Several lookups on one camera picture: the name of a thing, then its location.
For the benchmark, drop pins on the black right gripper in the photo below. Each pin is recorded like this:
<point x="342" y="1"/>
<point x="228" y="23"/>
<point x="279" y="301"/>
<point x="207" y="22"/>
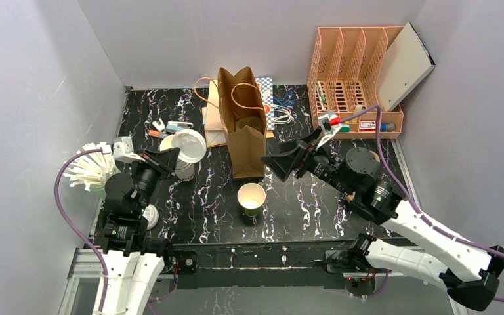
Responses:
<point x="303" y="157"/>

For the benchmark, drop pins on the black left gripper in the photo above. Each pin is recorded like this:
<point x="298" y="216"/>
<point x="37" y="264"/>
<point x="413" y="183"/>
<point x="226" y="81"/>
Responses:
<point x="156" y="164"/>

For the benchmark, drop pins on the white lid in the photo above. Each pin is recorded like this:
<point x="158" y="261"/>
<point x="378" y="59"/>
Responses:
<point x="192" y="145"/>
<point x="151" y="214"/>

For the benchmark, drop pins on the green paper coffee cup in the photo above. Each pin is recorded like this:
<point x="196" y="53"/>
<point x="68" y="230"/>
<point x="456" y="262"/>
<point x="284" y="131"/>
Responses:
<point x="251" y="199"/>

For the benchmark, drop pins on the brown paper bag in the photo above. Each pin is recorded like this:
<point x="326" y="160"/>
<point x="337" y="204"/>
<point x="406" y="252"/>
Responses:
<point x="243" y="119"/>

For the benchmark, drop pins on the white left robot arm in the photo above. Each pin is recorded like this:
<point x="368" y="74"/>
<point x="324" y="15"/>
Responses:
<point x="131" y="260"/>

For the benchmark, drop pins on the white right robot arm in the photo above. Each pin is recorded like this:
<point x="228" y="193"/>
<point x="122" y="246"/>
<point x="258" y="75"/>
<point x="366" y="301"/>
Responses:
<point x="469" y="276"/>

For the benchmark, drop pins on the green cup of stirrers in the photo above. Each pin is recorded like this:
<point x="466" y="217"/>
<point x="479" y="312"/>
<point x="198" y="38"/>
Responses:
<point x="92" y="170"/>

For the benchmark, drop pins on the stack of white lids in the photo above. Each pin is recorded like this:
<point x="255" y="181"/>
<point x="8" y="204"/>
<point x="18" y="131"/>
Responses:
<point x="184" y="171"/>

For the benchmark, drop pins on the orange file organizer rack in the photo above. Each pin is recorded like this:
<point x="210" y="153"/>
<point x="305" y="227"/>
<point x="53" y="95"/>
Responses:
<point x="345" y="68"/>

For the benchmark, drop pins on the white folder board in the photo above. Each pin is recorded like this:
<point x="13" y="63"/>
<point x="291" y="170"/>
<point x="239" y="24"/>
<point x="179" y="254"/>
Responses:
<point x="406" y="63"/>

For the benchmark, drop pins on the checkered paper sheet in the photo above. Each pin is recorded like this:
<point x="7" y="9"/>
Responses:
<point x="265" y="85"/>

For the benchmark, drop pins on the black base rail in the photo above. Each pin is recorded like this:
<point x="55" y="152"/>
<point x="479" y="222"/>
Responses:
<point x="255" y="256"/>

